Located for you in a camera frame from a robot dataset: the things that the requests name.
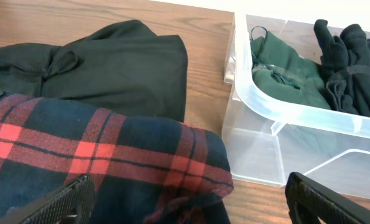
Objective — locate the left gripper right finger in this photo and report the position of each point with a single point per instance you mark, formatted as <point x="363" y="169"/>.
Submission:
<point x="312" y="203"/>

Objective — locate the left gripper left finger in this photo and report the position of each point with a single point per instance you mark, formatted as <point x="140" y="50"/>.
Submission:
<point x="72" y="203"/>

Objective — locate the red navy plaid shirt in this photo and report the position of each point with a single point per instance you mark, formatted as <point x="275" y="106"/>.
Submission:
<point x="145" y="170"/>

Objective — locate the large black folded garment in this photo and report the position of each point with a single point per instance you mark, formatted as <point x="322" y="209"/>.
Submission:
<point x="123" y="67"/>

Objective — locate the dark navy garment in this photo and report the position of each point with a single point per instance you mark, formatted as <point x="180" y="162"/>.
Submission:
<point x="345" y="68"/>

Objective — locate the dark green cloth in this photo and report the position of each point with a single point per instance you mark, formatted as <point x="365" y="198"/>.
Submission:
<point x="281" y="73"/>

